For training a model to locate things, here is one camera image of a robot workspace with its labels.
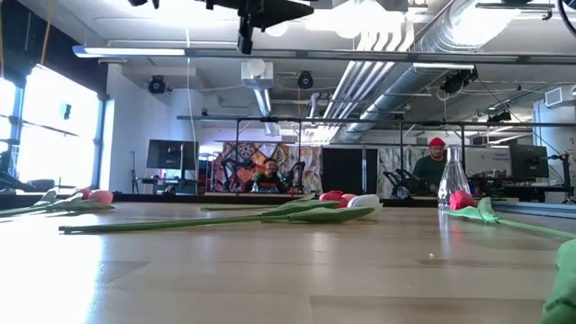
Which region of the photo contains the red artificial tulip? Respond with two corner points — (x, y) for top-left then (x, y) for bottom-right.
(200, 190), (346, 212)
(443, 190), (576, 240)
(0, 187), (95, 217)

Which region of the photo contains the white artificial tulip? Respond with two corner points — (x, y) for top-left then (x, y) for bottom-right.
(58, 193), (383, 235)
(538, 238), (576, 324)

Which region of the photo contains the clear conical glass vase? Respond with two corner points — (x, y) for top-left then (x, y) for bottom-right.
(436, 144), (473, 211)

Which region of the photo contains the person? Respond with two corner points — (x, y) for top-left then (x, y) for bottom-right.
(245, 157), (289, 194)
(411, 137), (449, 195)

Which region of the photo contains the black partition panel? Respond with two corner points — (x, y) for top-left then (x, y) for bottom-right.
(321, 147), (379, 195)

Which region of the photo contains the pink artificial tulip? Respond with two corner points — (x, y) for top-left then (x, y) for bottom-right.
(0, 188), (116, 218)
(287, 192), (359, 204)

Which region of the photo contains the black ceiling spotlight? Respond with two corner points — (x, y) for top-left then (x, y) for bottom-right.
(296, 70), (315, 90)
(147, 75), (167, 95)

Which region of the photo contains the black rig crossbeam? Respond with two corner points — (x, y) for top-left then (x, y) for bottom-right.
(71, 44), (576, 66)

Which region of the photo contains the black computer monitor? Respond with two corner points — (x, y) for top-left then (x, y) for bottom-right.
(509, 143), (550, 179)
(146, 139), (199, 171)

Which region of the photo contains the white LED light bar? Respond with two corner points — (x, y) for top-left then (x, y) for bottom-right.
(71, 44), (188, 59)

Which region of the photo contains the bright window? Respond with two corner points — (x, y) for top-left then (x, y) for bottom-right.
(0, 65), (107, 190)

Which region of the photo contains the colourful patterned wall hanging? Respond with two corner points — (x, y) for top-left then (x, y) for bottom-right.
(211, 141), (323, 194)

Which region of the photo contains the black background rig frame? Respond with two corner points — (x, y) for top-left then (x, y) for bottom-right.
(177, 114), (576, 194)

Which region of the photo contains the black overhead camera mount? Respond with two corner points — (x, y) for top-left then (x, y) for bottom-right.
(195, 0), (316, 56)

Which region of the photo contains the silver ceiling air duct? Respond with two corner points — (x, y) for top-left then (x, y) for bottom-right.
(341, 0), (523, 143)

